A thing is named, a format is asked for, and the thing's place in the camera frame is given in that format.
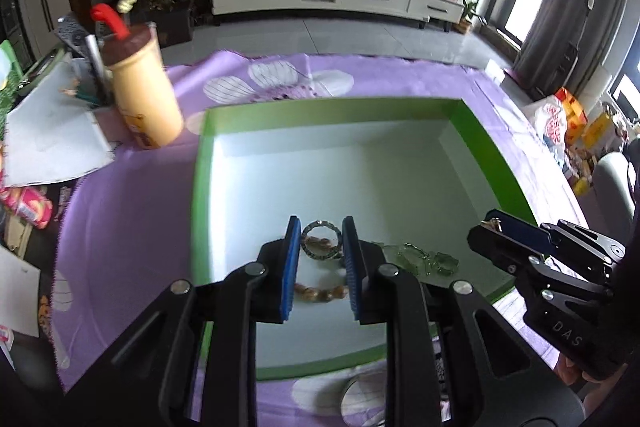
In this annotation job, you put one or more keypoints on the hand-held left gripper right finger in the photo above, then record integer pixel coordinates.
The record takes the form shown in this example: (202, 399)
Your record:
(350, 267)

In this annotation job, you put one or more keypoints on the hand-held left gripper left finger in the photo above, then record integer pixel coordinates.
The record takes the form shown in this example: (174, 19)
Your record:
(290, 267)

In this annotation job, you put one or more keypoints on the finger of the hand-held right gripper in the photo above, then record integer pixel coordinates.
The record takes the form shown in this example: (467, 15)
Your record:
(520, 232)
(500, 249)

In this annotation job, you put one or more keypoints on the green cardboard box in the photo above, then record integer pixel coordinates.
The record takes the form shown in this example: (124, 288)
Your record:
(350, 167)

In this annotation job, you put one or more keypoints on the person's right hand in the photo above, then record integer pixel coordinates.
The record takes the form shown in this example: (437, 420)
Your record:
(572, 369)

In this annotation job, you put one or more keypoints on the grey chair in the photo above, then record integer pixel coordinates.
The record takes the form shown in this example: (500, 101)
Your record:
(612, 182)

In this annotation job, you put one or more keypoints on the white plastic bag red print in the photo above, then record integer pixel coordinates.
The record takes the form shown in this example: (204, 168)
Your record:
(550, 122)

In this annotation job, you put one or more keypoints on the orange yellow snack bag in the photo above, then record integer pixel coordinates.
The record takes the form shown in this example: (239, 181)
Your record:
(572, 112)

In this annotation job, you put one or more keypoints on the round white lid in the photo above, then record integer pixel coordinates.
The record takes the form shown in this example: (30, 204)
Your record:
(362, 399)

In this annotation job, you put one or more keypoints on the purple floral tablecloth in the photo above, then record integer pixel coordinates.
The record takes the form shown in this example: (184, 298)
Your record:
(140, 217)

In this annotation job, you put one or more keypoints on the small potted plant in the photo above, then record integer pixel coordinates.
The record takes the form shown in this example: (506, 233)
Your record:
(467, 14)

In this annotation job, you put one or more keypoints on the yellow bottle with brown lid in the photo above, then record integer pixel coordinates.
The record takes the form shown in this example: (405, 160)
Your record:
(145, 92)

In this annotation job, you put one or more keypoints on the grey curtain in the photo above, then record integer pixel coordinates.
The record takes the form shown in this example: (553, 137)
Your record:
(575, 7)

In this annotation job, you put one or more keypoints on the pink snack packet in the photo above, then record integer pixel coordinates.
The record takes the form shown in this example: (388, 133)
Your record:
(30, 207)

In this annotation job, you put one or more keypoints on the green pencil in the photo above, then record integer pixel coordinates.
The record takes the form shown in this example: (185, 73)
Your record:
(80, 97)

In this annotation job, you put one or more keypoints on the large white paper sheet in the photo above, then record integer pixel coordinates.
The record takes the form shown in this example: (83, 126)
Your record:
(50, 132)

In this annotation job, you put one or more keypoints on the small white paper sheet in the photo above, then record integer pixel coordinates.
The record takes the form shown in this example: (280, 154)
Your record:
(15, 292)

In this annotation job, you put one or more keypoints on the cream hand-shaped scratcher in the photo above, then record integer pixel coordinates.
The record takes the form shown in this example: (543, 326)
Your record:
(129, 1)

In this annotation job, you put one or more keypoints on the black remote control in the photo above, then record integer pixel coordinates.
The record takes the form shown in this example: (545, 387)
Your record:
(70, 32)

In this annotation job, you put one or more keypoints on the green book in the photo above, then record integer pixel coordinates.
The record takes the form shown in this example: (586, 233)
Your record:
(10, 77)

